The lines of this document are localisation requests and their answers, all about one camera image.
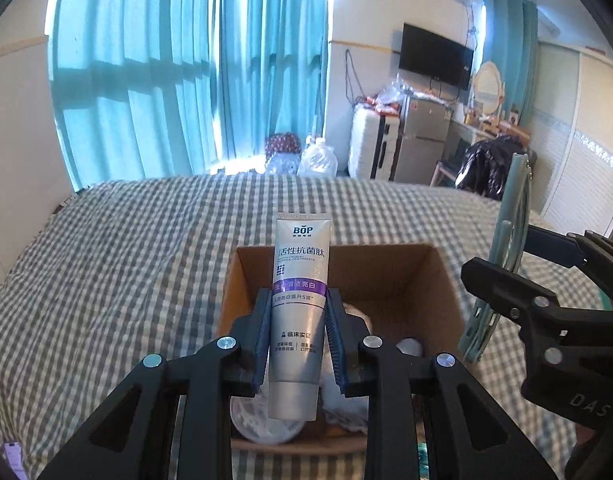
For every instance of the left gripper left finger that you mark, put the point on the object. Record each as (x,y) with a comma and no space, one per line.
(182,404)

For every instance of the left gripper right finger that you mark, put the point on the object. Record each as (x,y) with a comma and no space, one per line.
(433,400)

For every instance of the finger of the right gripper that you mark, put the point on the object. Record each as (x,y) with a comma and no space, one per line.
(507,293)
(563,250)

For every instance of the pale green clothes hanger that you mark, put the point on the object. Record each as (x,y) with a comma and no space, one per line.
(506,251)

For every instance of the silver toothpaste tube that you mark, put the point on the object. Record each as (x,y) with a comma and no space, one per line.
(299,288)

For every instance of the brown cardboard box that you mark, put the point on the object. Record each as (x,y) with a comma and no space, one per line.
(405,290)

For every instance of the black jacket on chair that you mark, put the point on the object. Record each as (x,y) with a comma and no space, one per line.
(485,165)

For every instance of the white louvred wardrobe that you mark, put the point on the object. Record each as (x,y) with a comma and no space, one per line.
(571,126)

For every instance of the white round lid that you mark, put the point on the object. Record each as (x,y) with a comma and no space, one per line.
(250,417)

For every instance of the checkered bed sheet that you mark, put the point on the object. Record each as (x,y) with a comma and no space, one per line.
(131,268)

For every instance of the oval vanity mirror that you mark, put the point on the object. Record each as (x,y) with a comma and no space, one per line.
(488,89)

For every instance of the silver mini fridge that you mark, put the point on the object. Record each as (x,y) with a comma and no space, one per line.
(423,132)

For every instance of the white suitcase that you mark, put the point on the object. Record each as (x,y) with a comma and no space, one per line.
(373,142)

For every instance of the clear plastic bag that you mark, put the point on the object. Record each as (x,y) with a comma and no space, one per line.
(318,159)

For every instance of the teal side curtain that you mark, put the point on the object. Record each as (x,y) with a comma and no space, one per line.
(511,43)

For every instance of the dark red patterned bag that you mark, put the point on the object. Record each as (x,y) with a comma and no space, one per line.
(282,143)

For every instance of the teal window curtain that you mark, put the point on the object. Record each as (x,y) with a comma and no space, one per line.
(160,88)

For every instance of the black wall television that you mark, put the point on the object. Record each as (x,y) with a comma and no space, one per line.
(428,54)

